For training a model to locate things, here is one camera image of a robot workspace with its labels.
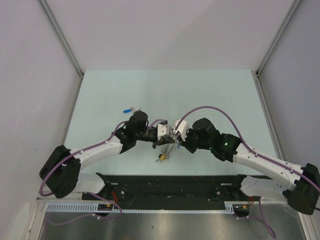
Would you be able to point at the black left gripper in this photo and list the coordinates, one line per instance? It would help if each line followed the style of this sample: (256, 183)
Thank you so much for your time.
(163, 140)

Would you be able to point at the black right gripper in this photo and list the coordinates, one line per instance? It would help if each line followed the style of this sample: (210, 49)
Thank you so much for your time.
(185, 143)

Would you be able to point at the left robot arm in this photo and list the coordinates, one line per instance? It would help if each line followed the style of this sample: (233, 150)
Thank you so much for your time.
(63, 174)

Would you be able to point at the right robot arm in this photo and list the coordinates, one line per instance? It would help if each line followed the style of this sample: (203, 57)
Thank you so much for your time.
(298, 185)

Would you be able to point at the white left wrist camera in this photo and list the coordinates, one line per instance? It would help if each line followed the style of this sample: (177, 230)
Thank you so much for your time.
(163, 129)

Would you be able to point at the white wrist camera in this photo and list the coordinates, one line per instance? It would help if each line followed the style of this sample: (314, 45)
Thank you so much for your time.
(163, 129)
(180, 128)

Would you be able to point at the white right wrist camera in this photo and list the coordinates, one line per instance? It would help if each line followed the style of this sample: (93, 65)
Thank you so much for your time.
(180, 128)

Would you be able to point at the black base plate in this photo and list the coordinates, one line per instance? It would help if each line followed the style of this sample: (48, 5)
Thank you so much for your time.
(215, 187)

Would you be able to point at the white slotted cable duct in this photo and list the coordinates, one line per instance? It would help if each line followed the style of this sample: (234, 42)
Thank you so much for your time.
(104, 208)

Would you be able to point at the right aluminium frame post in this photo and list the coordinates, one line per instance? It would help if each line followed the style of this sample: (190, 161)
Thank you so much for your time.
(279, 35)

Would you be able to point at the aluminium frame post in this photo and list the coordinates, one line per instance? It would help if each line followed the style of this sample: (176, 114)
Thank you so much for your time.
(279, 35)
(58, 32)

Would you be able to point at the left aluminium frame post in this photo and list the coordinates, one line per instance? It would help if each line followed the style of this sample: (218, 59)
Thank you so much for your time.
(58, 32)

